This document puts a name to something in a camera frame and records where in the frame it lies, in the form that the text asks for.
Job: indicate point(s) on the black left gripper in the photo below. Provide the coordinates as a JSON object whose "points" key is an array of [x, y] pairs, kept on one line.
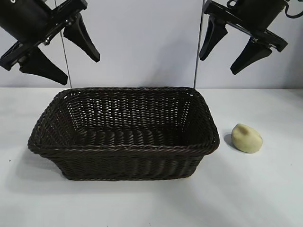
{"points": [[26, 19]]}

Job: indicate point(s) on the thin metal rod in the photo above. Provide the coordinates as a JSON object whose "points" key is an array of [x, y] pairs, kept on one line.
{"points": [[197, 59], [67, 63]]}

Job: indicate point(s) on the pale yellow egg yolk pastry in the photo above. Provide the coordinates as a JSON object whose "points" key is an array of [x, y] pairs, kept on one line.
{"points": [[247, 139]]}

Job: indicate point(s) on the dark brown wicker basket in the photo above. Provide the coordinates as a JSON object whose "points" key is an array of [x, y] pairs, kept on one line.
{"points": [[123, 146]]}

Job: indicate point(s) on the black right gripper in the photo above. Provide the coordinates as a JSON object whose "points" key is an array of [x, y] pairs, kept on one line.
{"points": [[253, 13]]}

